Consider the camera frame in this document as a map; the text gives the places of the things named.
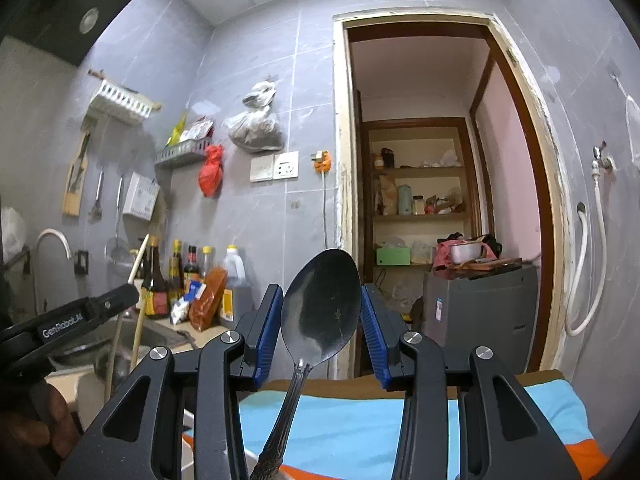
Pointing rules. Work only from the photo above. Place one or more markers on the hanging metal strainer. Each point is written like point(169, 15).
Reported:
point(116, 250)

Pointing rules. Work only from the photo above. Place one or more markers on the white wall switch socket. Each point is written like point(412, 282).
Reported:
point(275, 166)

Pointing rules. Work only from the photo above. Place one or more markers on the hanging metal utensil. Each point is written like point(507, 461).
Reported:
point(97, 200)

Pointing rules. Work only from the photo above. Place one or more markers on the striped blanket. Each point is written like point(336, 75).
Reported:
point(350, 425)

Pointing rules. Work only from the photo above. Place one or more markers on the green box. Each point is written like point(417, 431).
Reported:
point(392, 256)

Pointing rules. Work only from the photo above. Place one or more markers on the grey cabinet in doorway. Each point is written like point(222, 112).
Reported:
point(480, 320)

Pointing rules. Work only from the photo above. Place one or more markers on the white pot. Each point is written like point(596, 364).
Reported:
point(465, 252)

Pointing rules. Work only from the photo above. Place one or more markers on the white plastic utensil holder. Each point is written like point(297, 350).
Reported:
point(188, 452)

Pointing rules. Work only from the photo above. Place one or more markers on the black range hood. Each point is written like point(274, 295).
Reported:
point(60, 10)

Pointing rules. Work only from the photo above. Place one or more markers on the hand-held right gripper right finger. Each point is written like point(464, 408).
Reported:
point(375, 330)

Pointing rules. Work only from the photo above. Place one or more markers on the door frame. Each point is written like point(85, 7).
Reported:
point(342, 160)

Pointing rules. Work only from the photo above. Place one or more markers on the brown food packet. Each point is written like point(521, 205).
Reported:
point(207, 300)

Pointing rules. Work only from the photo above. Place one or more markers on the white mesh bag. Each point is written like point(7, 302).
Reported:
point(634, 135)

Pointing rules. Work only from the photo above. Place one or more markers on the blue white packet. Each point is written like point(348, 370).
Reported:
point(185, 305)

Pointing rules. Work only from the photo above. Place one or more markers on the pink cloth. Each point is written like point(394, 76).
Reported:
point(441, 255)

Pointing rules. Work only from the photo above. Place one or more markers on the steel sink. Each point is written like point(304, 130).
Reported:
point(85, 350)

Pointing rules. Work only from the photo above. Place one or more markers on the red snack packet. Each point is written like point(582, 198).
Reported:
point(197, 129)

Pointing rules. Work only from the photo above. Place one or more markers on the white plastic wall rack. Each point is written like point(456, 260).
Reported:
point(122, 100)

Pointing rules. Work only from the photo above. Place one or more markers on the person's left hand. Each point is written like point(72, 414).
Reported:
point(35, 435)

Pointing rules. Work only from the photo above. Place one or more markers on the wooden chopstick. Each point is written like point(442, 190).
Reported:
point(140, 332)
point(140, 257)

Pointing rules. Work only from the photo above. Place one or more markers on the sink faucet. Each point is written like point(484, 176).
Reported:
point(50, 234)

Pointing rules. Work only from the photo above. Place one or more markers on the white wall box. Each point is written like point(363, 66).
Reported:
point(141, 195)

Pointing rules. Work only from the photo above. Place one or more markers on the yellow cap bottle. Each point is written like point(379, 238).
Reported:
point(206, 260)

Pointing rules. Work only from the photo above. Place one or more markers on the hanging wooden cutting board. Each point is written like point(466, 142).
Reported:
point(75, 185)

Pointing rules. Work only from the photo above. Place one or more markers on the yellow snack packet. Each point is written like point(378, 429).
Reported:
point(176, 132)

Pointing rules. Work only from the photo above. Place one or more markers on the red plastic bag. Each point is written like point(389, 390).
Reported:
point(211, 172)

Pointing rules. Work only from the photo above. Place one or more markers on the mint green thermos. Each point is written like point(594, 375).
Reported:
point(404, 200)

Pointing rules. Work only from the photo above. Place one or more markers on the clear hanging plastic bag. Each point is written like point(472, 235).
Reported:
point(255, 127)

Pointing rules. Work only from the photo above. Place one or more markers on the metal wall tap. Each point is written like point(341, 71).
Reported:
point(602, 160)

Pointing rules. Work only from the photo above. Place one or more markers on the orange plug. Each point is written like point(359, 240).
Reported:
point(322, 161)

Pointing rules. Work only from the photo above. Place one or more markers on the white plastic bag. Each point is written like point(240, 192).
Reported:
point(11, 232)

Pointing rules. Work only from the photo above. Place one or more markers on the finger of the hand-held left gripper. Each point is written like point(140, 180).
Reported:
point(115, 302)

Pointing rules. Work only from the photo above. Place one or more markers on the large metal spoon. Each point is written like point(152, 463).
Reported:
point(320, 300)

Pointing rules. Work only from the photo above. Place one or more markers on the grey wall shelf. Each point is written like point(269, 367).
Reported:
point(180, 154)

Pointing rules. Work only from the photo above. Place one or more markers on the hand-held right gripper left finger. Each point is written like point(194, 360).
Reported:
point(265, 330)

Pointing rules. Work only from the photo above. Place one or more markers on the wooden shelf unit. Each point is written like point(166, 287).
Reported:
point(420, 170)

